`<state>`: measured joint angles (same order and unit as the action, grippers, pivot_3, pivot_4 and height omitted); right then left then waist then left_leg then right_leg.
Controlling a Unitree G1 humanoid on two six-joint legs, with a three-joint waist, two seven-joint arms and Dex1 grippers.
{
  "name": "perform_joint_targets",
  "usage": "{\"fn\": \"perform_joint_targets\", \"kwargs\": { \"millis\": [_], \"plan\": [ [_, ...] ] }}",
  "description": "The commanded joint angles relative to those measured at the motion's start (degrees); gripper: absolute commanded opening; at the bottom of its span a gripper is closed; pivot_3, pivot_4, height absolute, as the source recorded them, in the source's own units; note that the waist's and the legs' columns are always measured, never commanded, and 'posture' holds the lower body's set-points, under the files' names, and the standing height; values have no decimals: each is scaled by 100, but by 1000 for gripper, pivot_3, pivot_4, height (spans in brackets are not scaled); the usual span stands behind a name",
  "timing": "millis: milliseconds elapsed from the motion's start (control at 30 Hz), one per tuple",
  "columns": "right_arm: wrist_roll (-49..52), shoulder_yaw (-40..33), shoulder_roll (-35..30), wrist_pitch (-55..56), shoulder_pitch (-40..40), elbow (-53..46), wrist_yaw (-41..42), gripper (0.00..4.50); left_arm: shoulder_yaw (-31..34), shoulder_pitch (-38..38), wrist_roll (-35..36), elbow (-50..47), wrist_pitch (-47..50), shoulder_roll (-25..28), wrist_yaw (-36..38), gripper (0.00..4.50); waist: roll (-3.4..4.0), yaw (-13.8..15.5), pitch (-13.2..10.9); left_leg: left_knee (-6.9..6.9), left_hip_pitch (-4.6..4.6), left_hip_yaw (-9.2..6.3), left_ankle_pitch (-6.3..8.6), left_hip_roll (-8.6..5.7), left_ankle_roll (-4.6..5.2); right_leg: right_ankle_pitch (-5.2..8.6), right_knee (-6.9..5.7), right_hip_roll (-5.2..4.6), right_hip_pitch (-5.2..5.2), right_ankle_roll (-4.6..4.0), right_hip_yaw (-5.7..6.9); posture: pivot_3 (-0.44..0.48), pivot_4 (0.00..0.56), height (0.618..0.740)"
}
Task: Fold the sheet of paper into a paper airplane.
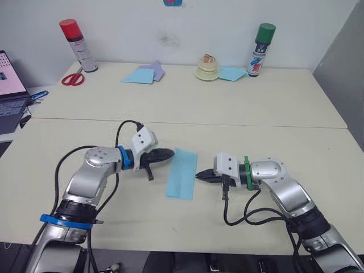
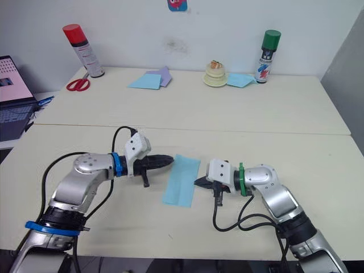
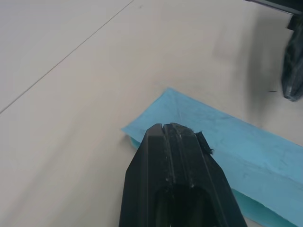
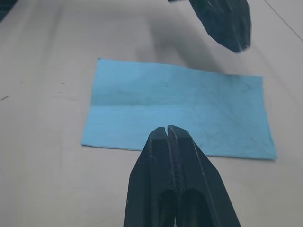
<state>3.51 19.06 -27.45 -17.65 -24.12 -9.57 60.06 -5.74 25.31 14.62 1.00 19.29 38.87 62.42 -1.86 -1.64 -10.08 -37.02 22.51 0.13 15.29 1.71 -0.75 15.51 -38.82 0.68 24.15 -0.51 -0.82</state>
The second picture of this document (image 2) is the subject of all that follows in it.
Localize green right wrist ring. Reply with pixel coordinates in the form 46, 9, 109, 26
238, 162, 247, 197

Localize blue pen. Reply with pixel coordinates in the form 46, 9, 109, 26
36, 95, 55, 107

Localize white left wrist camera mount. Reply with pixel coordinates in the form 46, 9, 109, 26
124, 129, 152, 177

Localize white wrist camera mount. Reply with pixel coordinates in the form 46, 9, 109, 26
205, 159, 237, 196
124, 129, 152, 177

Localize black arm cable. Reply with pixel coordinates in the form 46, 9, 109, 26
40, 126, 139, 228
212, 193, 288, 264

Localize purple folded paper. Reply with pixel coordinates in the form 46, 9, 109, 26
145, 65, 173, 88

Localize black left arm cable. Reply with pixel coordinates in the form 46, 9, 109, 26
40, 126, 139, 228

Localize open laptop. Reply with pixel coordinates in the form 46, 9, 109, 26
0, 55, 39, 142

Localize red-handled scissors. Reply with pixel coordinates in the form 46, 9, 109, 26
66, 72, 91, 92

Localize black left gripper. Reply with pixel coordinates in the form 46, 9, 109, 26
133, 154, 175, 189

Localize green-capped spray can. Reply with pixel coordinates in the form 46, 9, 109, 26
254, 29, 282, 84

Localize light blue paper sheet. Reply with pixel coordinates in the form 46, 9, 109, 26
162, 154, 201, 208

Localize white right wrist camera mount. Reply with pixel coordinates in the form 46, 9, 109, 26
205, 159, 237, 196

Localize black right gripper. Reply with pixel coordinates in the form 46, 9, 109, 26
193, 176, 230, 206

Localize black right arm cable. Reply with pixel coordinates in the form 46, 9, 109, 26
212, 193, 288, 264

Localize blue wall sticker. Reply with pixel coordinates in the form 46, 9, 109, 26
167, 0, 189, 13

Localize red-capped spray can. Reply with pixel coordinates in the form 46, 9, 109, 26
62, 23, 105, 78

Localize cream stacked plastic object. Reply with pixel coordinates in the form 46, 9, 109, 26
202, 59, 228, 88

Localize blue left forearm ring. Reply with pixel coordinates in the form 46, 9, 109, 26
24, 221, 80, 237

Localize light blue folded paper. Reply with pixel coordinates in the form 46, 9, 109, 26
126, 72, 163, 90
226, 73, 259, 88

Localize blue left wrist ring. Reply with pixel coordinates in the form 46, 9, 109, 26
110, 152, 123, 177

